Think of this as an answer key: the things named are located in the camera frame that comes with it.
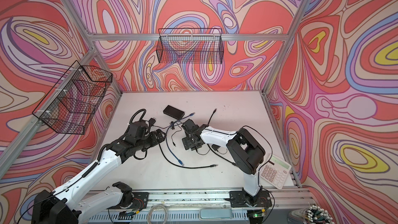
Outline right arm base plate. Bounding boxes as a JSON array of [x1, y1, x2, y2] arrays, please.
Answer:
[[226, 189, 273, 209]]

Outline grey flat device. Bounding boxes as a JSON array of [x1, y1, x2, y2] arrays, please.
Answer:
[[199, 208, 233, 220]]

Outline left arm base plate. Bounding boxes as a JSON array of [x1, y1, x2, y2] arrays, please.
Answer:
[[108, 191, 149, 211]]

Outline black wire basket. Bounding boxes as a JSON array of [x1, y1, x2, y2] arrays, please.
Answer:
[[32, 61, 113, 135], [156, 28, 224, 65]]

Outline white calculator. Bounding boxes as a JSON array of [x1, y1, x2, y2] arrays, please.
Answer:
[[260, 155, 291, 189]]

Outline bundle of white-tipped cables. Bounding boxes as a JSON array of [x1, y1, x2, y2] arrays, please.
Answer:
[[287, 204, 336, 224]]

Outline black wire basket left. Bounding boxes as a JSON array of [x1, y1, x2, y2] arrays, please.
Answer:
[[32, 61, 113, 135]]

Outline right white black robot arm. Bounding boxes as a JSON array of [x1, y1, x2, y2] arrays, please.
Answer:
[[182, 119, 266, 197]]

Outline black ethernet cable right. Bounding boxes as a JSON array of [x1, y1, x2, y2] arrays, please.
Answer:
[[205, 108, 240, 168]]

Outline black ethernet cable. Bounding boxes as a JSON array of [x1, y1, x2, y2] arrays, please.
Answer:
[[205, 108, 240, 168], [157, 142, 218, 170]]

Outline blue ethernet cable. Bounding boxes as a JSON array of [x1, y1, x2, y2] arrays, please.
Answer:
[[164, 112, 196, 167]]

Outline black network switch far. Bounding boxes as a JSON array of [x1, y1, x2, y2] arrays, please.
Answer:
[[163, 105, 185, 120]]

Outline aluminium front rail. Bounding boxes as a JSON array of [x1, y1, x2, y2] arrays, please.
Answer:
[[80, 187, 315, 224]]

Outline black wire basket back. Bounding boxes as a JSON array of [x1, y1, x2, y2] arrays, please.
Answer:
[[156, 28, 224, 65]]

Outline clear coiled cable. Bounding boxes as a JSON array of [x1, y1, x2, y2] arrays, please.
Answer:
[[147, 204, 169, 224]]

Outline black ethernet cable centre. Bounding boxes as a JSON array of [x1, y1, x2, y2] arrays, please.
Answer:
[[157, 142, 218, 170]]

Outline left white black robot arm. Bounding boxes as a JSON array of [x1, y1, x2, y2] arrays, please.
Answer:
[[31, 118, 165, 224]]

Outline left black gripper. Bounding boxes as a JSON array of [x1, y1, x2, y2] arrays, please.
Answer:
[[134, 129, 167, 152]]

